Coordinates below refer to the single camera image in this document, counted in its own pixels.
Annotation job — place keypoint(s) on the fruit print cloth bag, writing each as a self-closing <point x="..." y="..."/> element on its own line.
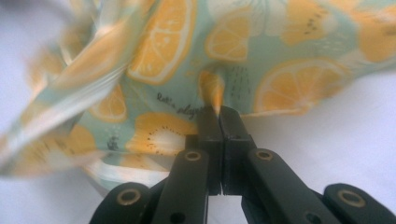
<point x="174" y="46"/>

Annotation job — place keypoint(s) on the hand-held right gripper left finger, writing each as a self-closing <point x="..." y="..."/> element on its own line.
<point x="193" y="174"/>

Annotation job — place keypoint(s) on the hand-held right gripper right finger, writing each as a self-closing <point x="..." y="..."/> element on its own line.
<point x="264" y="180"/>

